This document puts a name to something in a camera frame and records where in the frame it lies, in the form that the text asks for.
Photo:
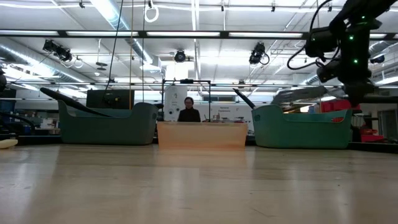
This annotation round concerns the red crate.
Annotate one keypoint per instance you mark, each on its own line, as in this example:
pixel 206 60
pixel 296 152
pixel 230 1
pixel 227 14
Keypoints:
pixel 371 137

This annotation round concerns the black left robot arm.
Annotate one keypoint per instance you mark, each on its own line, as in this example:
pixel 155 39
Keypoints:
pixel 2 81

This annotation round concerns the person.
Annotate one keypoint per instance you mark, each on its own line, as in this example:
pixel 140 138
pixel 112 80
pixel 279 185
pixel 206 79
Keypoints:
pixel 189 115

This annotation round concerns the orange translucent plastic bin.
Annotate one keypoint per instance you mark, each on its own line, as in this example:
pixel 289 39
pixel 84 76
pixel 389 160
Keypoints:
pixel 202 135

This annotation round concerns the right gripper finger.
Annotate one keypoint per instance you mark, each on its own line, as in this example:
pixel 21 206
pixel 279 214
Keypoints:
pixel 357 93

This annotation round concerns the black aluminium table frame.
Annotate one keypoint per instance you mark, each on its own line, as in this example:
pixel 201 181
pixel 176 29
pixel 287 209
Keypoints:
pixel 373 147
pixel 40 140

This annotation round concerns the overhead light bar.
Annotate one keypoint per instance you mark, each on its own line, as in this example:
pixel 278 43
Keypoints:
pixel 183 33

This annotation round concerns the black metal stand frame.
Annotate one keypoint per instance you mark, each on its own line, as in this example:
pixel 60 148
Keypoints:
pixel 186 81

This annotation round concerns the black monitor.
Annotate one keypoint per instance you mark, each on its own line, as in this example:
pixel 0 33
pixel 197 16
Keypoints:
pixel 99 98

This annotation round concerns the black ceiling camera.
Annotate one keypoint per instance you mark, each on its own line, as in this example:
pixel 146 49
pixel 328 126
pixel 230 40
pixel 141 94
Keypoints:
pixel 57 51
pixel 257 53
pixel 179 56

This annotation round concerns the teal plastic bin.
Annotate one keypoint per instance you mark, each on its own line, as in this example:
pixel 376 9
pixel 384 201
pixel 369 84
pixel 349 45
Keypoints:
pixel 105 130
pixel 298 133

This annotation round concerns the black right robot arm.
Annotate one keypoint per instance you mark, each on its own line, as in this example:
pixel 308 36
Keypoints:
pixel 360 12

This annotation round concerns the white cabinet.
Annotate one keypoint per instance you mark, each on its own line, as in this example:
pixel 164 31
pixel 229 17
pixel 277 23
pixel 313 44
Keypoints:
pixel 174 99

